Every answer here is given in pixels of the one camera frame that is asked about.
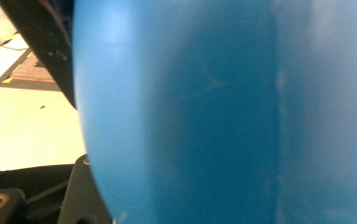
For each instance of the brown floor mat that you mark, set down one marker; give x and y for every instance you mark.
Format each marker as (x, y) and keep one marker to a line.
(31, 73)

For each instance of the blue bottle with white cap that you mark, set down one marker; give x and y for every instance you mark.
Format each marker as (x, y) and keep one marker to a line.
(217, 118)

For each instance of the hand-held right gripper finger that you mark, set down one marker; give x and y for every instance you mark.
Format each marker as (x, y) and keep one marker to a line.
(83, 199)

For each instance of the black frame post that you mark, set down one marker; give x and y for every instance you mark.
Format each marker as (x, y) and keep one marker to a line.
(49, 43)

